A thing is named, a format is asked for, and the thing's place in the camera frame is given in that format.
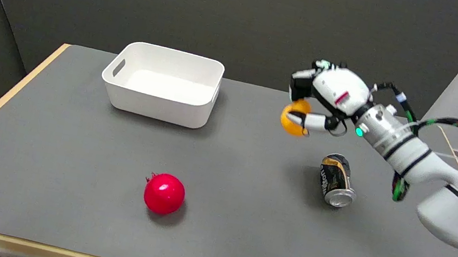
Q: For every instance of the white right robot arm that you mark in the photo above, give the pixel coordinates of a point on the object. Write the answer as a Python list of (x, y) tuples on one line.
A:
[(421, 162)]

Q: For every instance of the black and gold can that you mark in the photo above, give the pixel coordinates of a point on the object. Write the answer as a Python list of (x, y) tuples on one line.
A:
[(336, 180)]

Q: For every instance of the white plastic box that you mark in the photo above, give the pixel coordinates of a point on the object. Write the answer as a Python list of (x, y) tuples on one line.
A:
[(163, 84)]

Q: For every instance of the red pomegranate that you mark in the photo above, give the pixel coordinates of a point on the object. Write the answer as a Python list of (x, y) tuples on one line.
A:
[(164, 193)]

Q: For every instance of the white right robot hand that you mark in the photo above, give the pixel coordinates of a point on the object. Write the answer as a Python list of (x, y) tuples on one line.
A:
[(339, 89)]

